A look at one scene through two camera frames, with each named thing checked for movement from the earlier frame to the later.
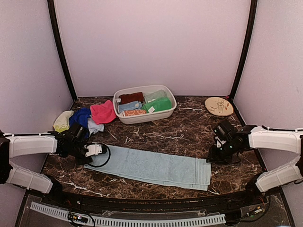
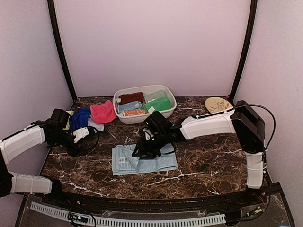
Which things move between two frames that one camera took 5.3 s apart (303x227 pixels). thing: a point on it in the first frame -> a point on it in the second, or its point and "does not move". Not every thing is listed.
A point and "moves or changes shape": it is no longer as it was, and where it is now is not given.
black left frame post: [54, 25] does not move
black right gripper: [214, 158] -> [144, 150]
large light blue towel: [162, 168] moves or changes shape
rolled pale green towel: [160, 93] does not move
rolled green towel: [160, 104] does not move
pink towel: [102, 113] does not move
